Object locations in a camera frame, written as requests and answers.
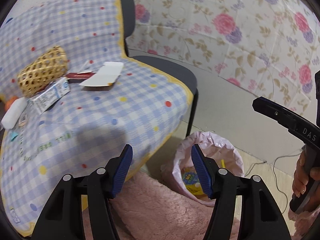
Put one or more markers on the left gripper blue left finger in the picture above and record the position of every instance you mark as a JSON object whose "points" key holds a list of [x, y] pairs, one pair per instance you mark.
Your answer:
{"points": [[122, 165]]}

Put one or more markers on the teal paper scrap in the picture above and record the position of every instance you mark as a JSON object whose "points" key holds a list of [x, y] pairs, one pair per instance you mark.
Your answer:
{"points": [[13, 135]]}

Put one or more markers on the blue white milk carton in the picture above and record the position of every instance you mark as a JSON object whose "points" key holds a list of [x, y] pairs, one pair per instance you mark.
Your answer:
{"points": [[43, 100]]}

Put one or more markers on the small clear wrapper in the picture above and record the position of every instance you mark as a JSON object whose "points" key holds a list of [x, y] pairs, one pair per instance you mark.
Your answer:
{"points": [[23, 120]]}

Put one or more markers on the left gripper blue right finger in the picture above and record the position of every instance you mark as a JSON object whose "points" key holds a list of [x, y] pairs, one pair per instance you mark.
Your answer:
{"points": [[203, 170]]}

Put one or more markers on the woven bamboo basket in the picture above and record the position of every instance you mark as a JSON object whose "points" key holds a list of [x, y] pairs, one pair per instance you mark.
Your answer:
{"points": [[47, 68]]}

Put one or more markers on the dark grey office chair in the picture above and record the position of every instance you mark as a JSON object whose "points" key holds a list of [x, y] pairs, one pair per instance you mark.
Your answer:
{"points": [[173, 69]]}

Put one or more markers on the pink fluffy rug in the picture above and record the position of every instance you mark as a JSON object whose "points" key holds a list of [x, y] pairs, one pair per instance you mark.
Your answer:
{"points": [[147, 209]]}

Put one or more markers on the pink trash bag bin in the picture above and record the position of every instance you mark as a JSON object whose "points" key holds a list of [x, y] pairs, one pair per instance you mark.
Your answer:
{"points": [[182, 176]]}

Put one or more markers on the red orange apple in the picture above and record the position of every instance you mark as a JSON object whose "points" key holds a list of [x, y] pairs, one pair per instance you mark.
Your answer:
{"points": [[10, 102]]}

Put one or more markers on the person's right hand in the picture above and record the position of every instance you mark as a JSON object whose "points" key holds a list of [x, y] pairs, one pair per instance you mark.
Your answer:
{"points": [[300, 181]]}

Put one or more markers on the floral pink backdrop sheet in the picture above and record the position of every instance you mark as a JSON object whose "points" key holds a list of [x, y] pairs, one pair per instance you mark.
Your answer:
{"points": [[269, 48]]}

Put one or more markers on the blue checkered cloth cover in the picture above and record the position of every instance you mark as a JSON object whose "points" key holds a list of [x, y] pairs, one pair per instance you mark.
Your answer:
{"points": [[86, 127]]}

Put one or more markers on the red paper fries box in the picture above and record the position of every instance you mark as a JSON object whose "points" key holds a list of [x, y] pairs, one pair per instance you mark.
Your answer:
{"points": [[105, 76]]}

